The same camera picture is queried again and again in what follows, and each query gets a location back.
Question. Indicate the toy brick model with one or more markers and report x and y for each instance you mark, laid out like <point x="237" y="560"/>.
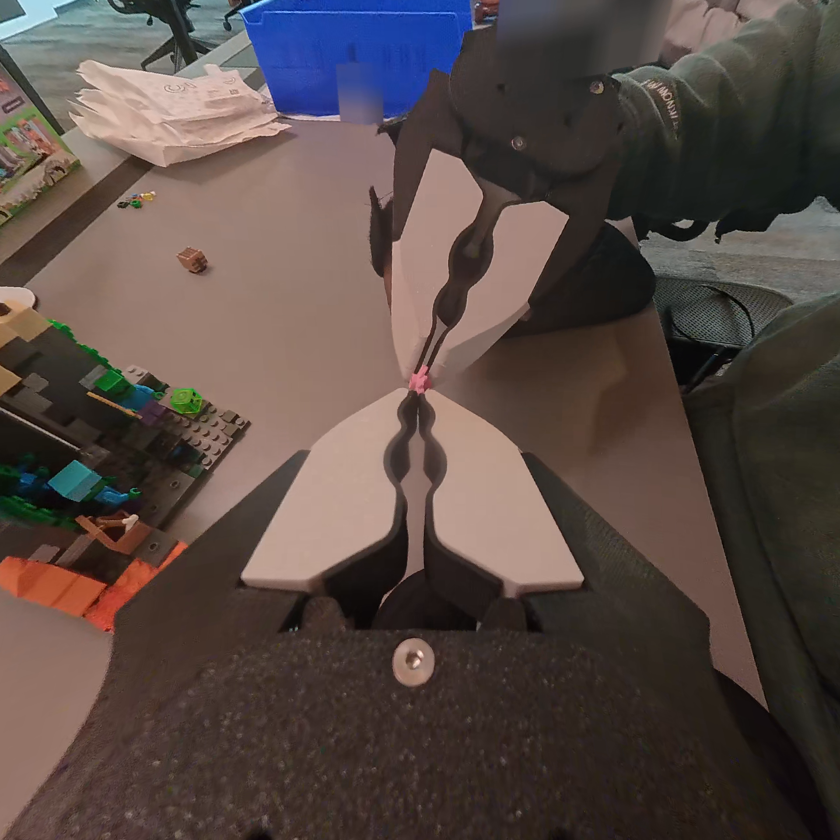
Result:
<point x="98" y="459"/>

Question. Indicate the green toy set box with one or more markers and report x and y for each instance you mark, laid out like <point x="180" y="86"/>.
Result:
<point x="33" y="151"/>

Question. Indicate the grey desk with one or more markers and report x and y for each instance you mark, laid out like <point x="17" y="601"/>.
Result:
<point x="262" y="295"/>

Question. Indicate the black chair armrest pad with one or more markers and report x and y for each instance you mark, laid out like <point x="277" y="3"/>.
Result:
<point x="590" y="289"/>

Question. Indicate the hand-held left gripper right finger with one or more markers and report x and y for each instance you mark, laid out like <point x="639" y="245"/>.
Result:
<point x="505" y="518"/>

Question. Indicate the brown toy brick head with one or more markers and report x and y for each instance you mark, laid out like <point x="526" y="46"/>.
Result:
<point x="193" y="260"/>

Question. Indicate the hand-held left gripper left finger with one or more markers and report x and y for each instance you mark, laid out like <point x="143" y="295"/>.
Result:
<point x="328" y="512"/>

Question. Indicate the black mesh chair seat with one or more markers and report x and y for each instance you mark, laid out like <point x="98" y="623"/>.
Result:
<point x="715" y="308"/>

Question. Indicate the blue plastic bin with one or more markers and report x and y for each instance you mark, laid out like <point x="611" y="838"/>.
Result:
<point x="295" y="52"/>

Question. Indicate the white paper bag pile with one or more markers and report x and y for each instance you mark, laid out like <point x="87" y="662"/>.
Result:
<point x="177" y="111"/>

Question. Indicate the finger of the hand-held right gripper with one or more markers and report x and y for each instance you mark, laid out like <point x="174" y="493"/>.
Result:
<point x="420" y="262"/>
<point x="512" y="275"/>

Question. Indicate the cluster of small loose bricks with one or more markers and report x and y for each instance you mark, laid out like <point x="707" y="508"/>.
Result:
<point x="138" y="199"/>

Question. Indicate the pink flower brick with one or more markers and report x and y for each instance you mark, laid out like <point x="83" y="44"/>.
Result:
<point x="420" y="381"/>

